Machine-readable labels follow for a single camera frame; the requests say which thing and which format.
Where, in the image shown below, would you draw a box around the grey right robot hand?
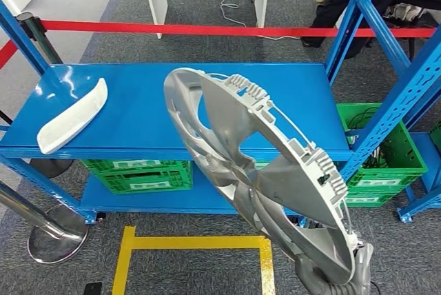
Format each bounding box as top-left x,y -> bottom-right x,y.
295,243 -> 375,295

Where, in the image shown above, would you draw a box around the silver plastic wheel hubcap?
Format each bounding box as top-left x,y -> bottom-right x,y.
163,68 -> 366,285

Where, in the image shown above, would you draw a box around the blue metal shelf rack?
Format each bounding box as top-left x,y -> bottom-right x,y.
396,132 -> 441,225
0,0 -> 441,225

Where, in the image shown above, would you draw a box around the white curved plastic part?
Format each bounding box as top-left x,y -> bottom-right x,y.
36,77 -> 109,156

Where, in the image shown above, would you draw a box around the green plastic crate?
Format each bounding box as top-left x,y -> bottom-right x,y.
81,159 -> 193,195
428,121 -> 441,152

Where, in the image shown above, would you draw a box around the person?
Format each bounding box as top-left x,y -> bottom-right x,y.
300,0 -> 441,59

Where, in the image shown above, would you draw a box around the pale crumpled cloth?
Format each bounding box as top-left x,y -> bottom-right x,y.
384,3 -> 426,23

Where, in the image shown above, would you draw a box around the long red barrier belt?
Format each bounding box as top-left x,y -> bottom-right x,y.
41,19 -> 436,39

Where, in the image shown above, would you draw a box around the chrome stanchion with round base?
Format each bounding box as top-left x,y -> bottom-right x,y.
0,181 -> 89,265

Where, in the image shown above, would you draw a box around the short red barrier belt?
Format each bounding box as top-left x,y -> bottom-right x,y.
0,39 -> 17,70

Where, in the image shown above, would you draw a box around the black cables in crate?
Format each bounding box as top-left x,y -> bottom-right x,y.
346,107 -> 395,170

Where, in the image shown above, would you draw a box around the green crate holding cables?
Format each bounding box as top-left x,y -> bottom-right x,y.
335,102 -> 428,208

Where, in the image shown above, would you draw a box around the white floor cable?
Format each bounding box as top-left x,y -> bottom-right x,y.
220,0 -> 301,41

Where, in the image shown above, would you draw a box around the black barrier stanchion post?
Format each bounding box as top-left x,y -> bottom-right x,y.
15,12 -> 75,180

